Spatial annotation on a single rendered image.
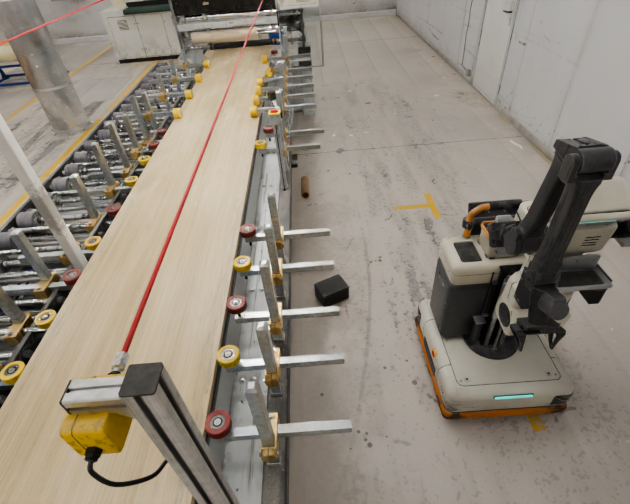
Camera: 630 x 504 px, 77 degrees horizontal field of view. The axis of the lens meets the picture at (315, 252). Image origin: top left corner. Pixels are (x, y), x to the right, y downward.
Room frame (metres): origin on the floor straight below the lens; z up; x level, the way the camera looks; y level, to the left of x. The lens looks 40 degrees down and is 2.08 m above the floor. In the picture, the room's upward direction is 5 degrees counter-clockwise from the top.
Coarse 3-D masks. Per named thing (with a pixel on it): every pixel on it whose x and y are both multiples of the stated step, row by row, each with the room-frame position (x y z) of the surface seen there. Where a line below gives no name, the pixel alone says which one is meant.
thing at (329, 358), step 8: (240, 360) 0.88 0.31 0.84; (248, 360) 0.87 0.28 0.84; (256, 360) 0.87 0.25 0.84; (280, 360) 0.86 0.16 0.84; (288, 360) 0.86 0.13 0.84; (296, 360) 0.86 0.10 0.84; (304, 360) 0.85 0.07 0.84; (312, 360) 0.85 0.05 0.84; (320, 360) 0.85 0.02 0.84; (328, 360) 0.84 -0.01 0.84; (336, 360) 0.84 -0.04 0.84; (232, 368) 0.85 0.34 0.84; (240, 368) 0.85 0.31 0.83; (248, 368) 0.85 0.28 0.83; (256, 368) 0.85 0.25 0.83; (264, 368) 0.85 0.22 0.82
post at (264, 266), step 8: (264, 264) 1.06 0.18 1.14; (264, 272) 1.06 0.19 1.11; (264, 280) 1.06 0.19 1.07; (272, 280) 1.08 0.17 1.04; (264, 288) 1.06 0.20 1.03; (272, 288) 1.06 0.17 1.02; (272, 296) 1.06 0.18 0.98; (272, 304) 1.06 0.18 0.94; (272, 312) 1.06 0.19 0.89; (272, 320) 1.06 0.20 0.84; (280, 336) 1.06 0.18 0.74
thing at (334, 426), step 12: (336, 420) 0.62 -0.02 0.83; (348, 420) 0.62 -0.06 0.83; (240, 432) 0.61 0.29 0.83; (252, 432) 0.61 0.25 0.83; (288, 432) 0.60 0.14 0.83; (300, 432) 0.60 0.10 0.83; (312, 432) 0.60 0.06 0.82; (324, 432) 0.60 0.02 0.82; (336, 432) 0.59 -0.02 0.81; (348, 432) 0.59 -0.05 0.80
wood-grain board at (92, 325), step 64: (256, 64) 4.61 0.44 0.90; (192, 128) 2.99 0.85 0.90; (256, 128) 2.88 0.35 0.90; (192, 192) 2.03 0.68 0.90; (128, 256) 1.48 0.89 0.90; (192, 256) 1.44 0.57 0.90; (64, 320) 1.11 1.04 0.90; (128, 320) 1.08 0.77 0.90; (192, 320) 1.04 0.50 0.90; (64, 384) 0.81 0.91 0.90; (192, 384) 0.76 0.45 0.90; (0, 448) 0.60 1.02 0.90; (64, 448) 0.58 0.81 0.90; (128, 448) 0.56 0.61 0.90
